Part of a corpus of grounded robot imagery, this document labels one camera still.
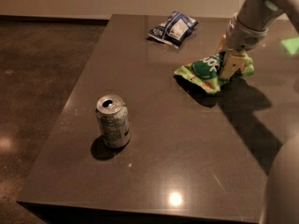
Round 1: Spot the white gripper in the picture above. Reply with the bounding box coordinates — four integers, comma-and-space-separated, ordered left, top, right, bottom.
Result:
216, 13, 268, 80

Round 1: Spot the green rice chip bag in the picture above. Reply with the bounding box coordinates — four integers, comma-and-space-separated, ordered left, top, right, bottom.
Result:
174, 51, 254, 94

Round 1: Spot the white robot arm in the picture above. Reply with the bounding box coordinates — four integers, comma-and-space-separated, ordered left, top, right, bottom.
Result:
216, 0, 299, 224

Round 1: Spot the blue chip bag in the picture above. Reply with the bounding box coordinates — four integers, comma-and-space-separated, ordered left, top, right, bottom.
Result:
148, 11, 198, 49

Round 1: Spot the silver green 7up can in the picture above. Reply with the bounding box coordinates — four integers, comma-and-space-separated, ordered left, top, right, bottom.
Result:
95, 94, 131, 148

